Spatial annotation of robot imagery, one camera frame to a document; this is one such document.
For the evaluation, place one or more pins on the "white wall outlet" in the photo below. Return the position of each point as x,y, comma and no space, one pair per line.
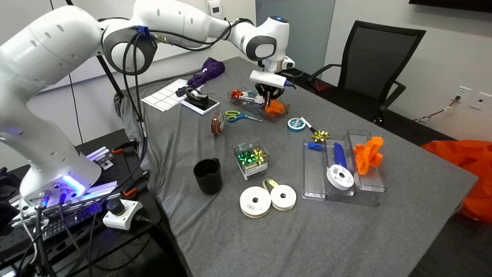
464,92
482,100

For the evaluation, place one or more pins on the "grey tablecloth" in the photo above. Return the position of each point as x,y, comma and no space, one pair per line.
317,231

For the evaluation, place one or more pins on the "small white ribbon spool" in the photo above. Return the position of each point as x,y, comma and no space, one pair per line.
341,177

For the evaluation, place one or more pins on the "white grey item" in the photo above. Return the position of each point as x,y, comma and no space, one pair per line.
250,95

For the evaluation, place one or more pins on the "white bordered black pad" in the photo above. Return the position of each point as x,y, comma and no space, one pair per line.
210,108

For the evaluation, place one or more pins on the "clear plastic container tray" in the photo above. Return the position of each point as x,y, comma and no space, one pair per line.
251,109

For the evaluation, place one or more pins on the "white wall thermostat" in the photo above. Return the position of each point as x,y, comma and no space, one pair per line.
216,6

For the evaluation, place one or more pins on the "white spool with gold ribbon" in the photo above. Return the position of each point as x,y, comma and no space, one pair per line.
284,197

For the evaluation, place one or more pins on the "gold ribbon bow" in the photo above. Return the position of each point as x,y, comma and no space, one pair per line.
321,135

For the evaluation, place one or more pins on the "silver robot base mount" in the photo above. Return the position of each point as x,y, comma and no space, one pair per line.
78,197

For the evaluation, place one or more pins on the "orange ribbon bow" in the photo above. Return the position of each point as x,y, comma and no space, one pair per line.
368,154
276,108

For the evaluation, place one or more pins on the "silver metal bracket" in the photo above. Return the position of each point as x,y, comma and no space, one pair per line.
101,155

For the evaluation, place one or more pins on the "white label sheets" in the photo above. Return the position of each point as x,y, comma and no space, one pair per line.
164,95

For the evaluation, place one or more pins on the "black wall television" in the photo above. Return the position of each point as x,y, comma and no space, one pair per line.
451,3

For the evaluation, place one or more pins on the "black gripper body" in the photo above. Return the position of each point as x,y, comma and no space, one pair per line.
270,88

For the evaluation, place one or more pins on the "white box with black knob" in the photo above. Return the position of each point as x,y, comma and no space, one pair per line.
124,220

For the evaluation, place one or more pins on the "purple folded umbrella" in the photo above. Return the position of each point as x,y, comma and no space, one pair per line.
208,69

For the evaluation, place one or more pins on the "small blue bow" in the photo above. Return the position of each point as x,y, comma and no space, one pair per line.
316,146

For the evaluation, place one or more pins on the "blue ribbon roll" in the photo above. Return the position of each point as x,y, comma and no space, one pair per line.
341,154

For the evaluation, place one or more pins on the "black robot cart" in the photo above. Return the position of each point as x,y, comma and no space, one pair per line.
102,255

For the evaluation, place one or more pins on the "clear box of bows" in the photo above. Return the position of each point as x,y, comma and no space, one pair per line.
251,158

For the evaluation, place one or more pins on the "small teal scissors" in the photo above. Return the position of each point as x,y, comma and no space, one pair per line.
294,123

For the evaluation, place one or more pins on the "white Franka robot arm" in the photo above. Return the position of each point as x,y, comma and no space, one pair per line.
51,46

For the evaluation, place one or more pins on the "orange cloth pile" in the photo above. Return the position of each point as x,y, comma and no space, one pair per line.
471,163

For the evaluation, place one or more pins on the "black mug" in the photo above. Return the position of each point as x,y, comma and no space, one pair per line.
208,177

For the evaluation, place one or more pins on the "red ribbon bow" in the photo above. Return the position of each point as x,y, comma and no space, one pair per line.
236,94

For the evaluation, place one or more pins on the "black tape dispenser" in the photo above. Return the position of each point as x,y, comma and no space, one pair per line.
194,95

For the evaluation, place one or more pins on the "black mesh office chair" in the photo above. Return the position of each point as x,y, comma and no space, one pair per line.
374,55

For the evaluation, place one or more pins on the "clear acrylic organizer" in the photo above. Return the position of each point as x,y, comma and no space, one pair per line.
314,178

